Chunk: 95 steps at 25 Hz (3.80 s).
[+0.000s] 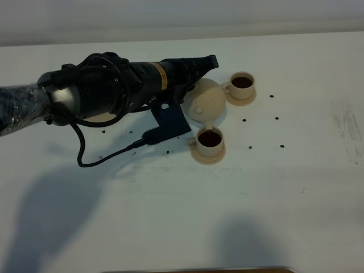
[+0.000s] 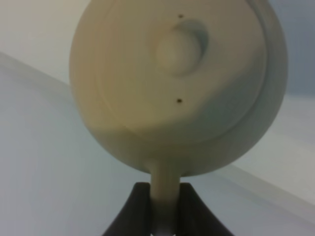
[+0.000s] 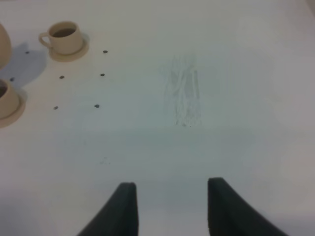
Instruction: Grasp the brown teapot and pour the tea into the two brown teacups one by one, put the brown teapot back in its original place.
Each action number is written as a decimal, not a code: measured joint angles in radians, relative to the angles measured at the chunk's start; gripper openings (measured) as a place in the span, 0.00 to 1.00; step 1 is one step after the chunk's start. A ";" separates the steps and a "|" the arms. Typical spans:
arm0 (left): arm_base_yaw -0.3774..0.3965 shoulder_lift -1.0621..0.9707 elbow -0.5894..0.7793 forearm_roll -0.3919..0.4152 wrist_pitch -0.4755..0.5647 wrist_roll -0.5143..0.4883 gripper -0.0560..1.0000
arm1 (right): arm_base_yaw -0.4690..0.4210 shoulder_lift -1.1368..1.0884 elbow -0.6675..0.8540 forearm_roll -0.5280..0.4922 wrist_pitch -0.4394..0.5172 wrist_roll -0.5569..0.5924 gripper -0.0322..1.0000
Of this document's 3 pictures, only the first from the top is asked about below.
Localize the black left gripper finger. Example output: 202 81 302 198
179 55 218 85

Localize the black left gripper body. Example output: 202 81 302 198
125 58 197 107

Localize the beige teapot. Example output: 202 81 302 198
182 78 226 130

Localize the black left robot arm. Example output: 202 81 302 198
1 52 218 140

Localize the beige teapot saucer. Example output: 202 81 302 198
84 113 116 127

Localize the beige far saucer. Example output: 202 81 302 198
225 89 257 106

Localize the beige far teacup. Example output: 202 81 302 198
221 72 255 100

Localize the beige teacup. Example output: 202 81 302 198
187 127 224 158
221 72 255 100

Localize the beige near teacup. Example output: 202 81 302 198
187 127 224 158

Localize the beige near saucer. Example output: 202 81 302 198
191 144 226 165

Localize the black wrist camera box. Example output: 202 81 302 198
142 102 191 145

